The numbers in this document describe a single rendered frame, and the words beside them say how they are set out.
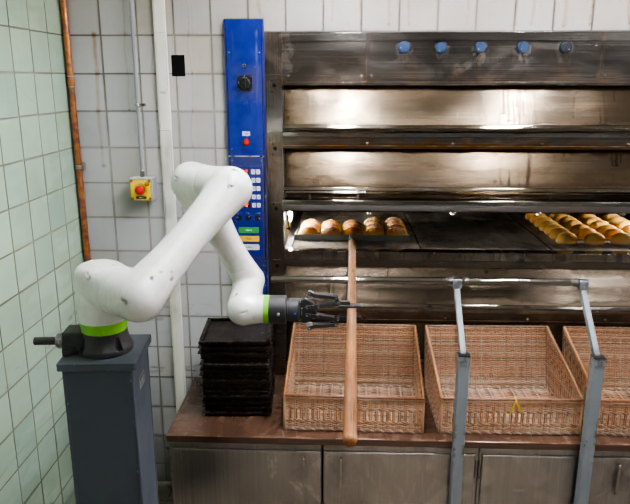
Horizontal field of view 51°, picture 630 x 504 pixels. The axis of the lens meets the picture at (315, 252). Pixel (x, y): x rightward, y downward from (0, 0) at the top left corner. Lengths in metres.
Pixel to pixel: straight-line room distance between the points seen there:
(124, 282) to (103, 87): 1.44
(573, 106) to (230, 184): 1.64
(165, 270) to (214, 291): 1.33
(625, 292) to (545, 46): 1.12
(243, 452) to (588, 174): 1.82
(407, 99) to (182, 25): 0.97
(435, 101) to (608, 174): 0.79
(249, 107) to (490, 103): 1.00
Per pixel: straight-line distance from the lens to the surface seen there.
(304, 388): 2.98
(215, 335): 2.76
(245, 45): 2.81
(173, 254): 1.72
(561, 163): 3.00
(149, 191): 2.90
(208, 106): 2.87
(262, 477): 2.75
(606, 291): 3.18
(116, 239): 3.07
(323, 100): 2.83
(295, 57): 2.84
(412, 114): 2.83
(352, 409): 1.51
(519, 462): 2.77
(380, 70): 2.83
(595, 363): 2.59
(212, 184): 1.83
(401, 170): 2.85
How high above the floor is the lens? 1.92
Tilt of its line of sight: 15 degrees down
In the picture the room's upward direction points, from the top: straight up
